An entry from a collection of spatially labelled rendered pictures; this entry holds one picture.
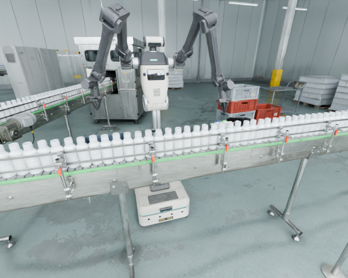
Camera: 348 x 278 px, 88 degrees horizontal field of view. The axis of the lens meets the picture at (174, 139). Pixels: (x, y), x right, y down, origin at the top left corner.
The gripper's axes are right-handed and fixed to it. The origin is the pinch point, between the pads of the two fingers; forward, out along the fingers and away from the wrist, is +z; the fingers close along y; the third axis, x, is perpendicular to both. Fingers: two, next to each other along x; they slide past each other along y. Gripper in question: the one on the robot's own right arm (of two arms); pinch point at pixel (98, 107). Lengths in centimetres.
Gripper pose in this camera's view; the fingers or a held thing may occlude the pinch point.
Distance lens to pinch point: 142.3
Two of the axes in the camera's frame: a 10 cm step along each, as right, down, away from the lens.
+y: 2.5, 4.0, -8.8
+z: -0.1, 9.1, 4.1
